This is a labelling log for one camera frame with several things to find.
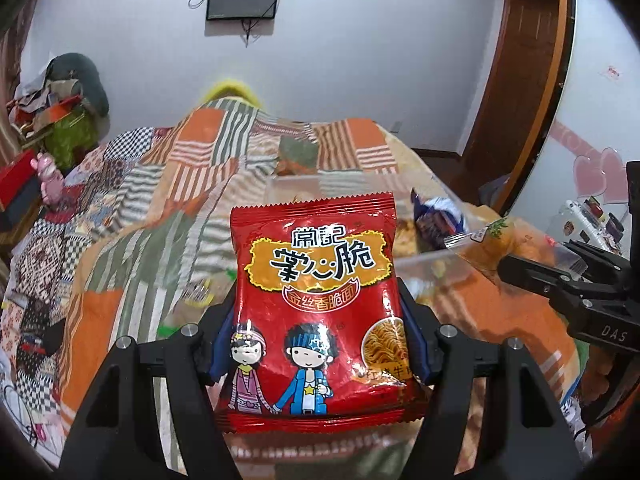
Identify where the yellow foam bed edge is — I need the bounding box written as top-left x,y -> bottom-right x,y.
197,78 -> 262,109

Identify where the brown wooden door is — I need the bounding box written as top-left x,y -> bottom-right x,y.
461,0 -> 576,213

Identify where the pile of clutter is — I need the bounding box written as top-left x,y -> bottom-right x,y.
7,67 -> 85,137

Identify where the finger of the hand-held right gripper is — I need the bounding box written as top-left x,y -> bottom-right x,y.
499,254 -> 583,306
557,239 -> 630,286

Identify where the clear plastic storage container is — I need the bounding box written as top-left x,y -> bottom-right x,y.
265,170 -> 503,308

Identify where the black box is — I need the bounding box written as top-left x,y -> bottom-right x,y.
0,180 -> 45,233

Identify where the pink heart wall sticker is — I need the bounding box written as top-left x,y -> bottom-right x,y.
550,120 -> 632,207

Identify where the checkered printed quilt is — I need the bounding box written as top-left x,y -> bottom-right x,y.
0,127 -> 157,461

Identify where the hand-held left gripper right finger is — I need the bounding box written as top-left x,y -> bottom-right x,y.
397,280 -> 583,480

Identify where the clear bag of orange pastries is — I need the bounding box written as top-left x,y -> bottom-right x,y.
444,216 -> 591,282

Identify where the pink plush rabbit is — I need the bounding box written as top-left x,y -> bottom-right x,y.
30,153 -> 65,207

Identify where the blue snack packet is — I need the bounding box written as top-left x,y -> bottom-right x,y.
410,189 -> 469,252

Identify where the red instant noodle packet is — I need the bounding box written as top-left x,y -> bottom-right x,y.
216,191 -> 430,435

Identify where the striped brown curtain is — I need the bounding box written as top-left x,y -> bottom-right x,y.
0,20 -> 28,131

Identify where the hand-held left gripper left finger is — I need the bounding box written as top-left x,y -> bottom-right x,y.
60,287 -> 242,480

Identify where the orange striped patchwork blanket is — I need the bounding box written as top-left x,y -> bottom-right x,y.
60,97 -> 598,480

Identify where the long brown biscuit roll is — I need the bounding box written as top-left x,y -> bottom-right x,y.
179,280 -> 223,312

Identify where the white sticker-covered appliance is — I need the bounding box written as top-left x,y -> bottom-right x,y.
547,195 -> 632,263

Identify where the red gift box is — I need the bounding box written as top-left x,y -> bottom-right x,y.
0,150 -> 44,212

